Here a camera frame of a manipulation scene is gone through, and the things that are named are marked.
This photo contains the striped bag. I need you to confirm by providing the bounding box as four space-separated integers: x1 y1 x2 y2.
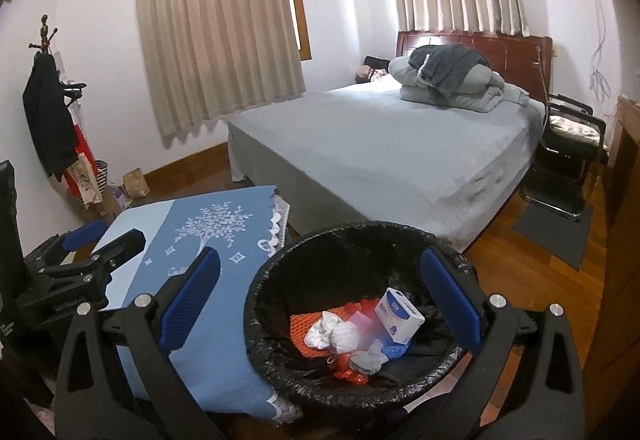
92 160 121 222

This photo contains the red mesh bag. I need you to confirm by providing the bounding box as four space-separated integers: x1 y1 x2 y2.
350 297 384 316

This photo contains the black office chair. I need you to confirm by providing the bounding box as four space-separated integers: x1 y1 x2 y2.
518 92 609 222

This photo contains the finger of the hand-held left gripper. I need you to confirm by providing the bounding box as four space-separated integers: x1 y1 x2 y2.
24 219 109 267
36 228 147 294

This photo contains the bed with grey sheet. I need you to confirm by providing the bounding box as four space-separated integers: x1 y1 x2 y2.
227 80 547 254

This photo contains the blue tree-print tablecloth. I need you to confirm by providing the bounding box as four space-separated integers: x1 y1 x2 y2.
92 185 307 427

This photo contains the blue plastic bag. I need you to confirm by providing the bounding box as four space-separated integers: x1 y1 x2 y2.
372 339 409 361

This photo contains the brown paper bag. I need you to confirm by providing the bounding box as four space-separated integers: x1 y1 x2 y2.
122 168 151 199

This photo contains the folded light grey duvet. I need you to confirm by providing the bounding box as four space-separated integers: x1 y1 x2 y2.
389 47 507 114

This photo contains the red plastic bag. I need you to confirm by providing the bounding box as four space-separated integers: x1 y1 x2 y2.
330 352 369 384

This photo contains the white and blue box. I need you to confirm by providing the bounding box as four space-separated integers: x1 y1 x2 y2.
374 287 426 345

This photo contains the grey floor mat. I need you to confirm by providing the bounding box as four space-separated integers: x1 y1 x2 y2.
512 200 594 272

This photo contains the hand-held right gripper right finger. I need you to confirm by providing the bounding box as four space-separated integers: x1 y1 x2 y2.
420 247 586 440

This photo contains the wide beige curtain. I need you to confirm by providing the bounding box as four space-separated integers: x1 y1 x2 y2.
133 0 307 150

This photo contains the purple packet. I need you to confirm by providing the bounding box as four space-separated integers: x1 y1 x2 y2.
107 185 132 216

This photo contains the beige tote bag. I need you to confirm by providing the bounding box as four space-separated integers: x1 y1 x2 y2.
65 159 104 211

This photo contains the wooden coat rack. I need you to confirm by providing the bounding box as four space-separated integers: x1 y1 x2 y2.
27 13 102 222

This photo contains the dark grey garment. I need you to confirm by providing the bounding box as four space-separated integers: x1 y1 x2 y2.
408 44 494 96

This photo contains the wooden headboard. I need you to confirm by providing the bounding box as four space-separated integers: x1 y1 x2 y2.
396 31 554 94

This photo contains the white paper ball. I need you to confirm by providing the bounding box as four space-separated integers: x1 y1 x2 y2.
330 320 361 352

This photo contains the black-lined trash bin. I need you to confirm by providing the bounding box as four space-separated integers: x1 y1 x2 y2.
244 220 479 412

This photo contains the orange foam net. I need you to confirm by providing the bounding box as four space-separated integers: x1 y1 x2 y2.
290 302 382 359

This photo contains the red garment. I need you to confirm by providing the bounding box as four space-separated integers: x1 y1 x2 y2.
62 122 99 196

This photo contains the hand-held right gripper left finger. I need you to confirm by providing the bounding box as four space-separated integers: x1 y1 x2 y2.
54 247 224 440

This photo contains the white hanging cable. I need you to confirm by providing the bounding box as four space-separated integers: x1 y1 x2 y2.
570 0 614 117

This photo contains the black jacket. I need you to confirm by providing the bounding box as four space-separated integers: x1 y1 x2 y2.
22 54 81 181

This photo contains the pink cloth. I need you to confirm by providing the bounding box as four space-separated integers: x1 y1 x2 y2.
355 65 389 84

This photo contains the wooden desk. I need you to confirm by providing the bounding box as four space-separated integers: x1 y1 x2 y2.
605 95 640 202

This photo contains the grey ball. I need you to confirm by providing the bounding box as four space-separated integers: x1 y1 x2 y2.
350 350 389 376

